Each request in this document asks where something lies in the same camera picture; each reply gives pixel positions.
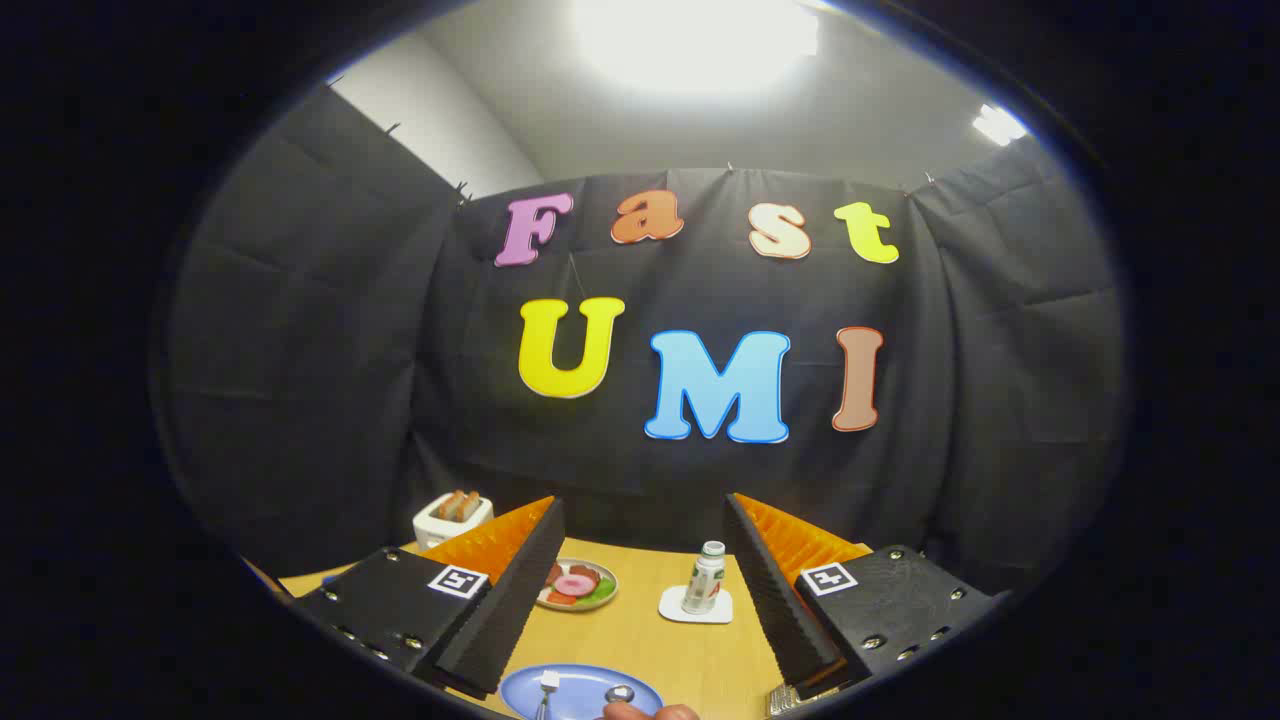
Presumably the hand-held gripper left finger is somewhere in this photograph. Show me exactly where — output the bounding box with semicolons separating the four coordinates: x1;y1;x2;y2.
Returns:
292;495;568;701

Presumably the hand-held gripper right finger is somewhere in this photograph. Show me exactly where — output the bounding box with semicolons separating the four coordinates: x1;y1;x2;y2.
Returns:
722;492;1006;701

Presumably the white green drink bottle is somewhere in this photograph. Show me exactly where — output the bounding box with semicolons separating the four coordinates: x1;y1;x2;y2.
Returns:
682;541;726;615

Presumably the oval plate of food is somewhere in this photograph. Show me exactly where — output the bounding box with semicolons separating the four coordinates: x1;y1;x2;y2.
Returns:
535;558;619;612

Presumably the white toaster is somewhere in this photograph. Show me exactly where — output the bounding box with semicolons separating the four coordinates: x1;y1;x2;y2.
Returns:
413;490;495;551

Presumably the blue round plate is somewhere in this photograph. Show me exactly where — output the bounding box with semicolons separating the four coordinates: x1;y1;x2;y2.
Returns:
500;663;664;720

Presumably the white square coaster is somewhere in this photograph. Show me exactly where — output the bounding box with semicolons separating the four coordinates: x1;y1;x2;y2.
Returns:
658;585;734;625

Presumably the small ceiling light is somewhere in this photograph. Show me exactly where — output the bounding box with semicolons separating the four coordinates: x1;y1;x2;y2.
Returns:
972;104;1030;147

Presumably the large ceiling light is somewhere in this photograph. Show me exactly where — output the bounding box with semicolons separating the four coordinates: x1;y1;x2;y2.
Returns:
575;0;821;97

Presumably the metal wire basket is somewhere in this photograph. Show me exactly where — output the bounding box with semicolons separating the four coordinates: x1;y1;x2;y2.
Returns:
765;683;841;718

